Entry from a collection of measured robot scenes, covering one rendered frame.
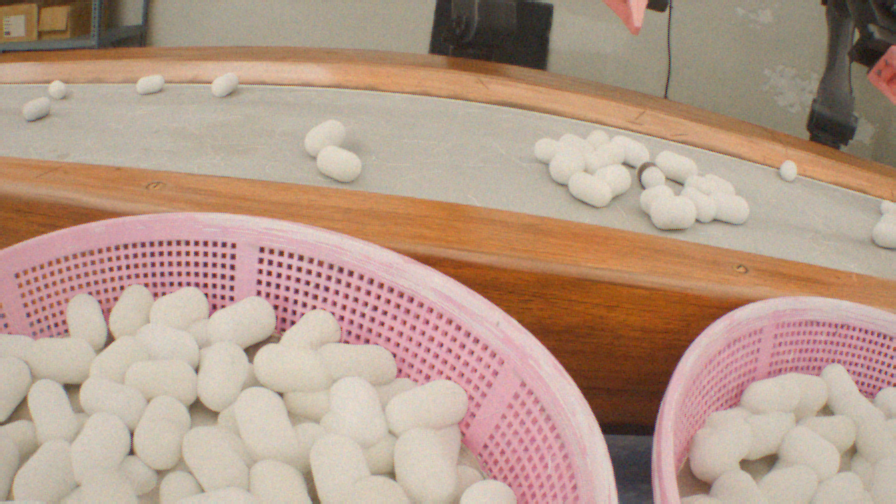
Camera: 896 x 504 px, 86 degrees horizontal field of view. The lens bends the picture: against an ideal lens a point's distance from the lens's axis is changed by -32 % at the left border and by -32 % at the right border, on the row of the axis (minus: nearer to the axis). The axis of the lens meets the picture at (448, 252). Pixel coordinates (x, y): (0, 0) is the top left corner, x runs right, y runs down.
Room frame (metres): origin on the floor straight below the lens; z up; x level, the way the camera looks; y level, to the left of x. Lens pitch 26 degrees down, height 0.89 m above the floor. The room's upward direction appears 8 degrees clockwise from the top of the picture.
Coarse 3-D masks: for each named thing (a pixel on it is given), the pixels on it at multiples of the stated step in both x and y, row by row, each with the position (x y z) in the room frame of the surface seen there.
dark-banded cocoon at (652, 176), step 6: (642, 162) 0.45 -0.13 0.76; (648, 168) 0.44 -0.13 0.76; (654, 168) 0.44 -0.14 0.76; (636, 174) 0.45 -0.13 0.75; (642, 174) 0.44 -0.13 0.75; (648, 174) 0.43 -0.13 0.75; (654, 174) 0.43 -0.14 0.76; (660, 174) 0.43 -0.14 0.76; (642, 180) 0.44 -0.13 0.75; (648, 180) 0.43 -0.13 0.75; (654, 180) 0.43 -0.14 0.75; (660, 180) 0.43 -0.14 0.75; (648, 186) 0.43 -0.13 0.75; (654, 186) 0.43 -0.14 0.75
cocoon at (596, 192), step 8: (576, 176) 0.39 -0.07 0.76; (584, 176) 0.39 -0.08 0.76; (592, 176) 0.39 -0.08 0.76; (568, 184) 0.40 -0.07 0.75; (576, 184) 0.39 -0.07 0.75; (584, 184) 0.39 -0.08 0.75; (592, 184) 0.38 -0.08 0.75; (600, 184) 0.38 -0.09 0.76; (576, 192) 0.39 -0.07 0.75; (584, 192) 0.38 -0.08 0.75; (592, 192) 0.38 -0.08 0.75; (600, 192) 0.38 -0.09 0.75; (608, 192) 0.38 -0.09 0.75; (584, 200) 0.39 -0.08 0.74; (592, 200) 0.38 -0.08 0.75; (600, 200) 0.38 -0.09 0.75; (608, 200) 0.38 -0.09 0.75
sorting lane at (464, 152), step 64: (0, 128) 0.43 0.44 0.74; (64, 128) 0.44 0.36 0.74; (128, 128) 0.45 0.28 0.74; (192, 128) 0.46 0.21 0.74; (256, 128) 0.46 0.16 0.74; (384, 128) 0.49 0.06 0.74; (448, 128) 0.51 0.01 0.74; (512, 128) 0.53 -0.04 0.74; (576, 128) 0.57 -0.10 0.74; (384, 192) 0.36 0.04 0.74; (448, 192) 0.37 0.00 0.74; (512, 192) 0.39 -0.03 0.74; (640, 192) 0.43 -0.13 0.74; (768, 192) 0.51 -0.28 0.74; (832, 192) 0.57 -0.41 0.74; (832, 256) 0.38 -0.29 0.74
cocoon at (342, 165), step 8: (320, 152) 0.38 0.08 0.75; (328, 152) 0.37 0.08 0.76; (336, 152) 0.37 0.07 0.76; (344, 152) 0.37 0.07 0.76; (320, 160) 0.37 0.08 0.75; (328, 160) 0.37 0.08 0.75; (336, 160) 0.37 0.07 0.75; (344, 160) 0.36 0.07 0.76; (352, 160) 0.37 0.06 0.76; (320, 168) 0.37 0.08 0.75; (328, 168) 0.37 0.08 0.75; (336, 168) 0.36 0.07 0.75; (344, 168) 0.36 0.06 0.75; (352, 168) 0.36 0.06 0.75; (360, 168) 0.37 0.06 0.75; (336, 176) 0.36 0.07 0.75; (344, 176) 0.36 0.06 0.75; (352, 176) 0.36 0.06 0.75
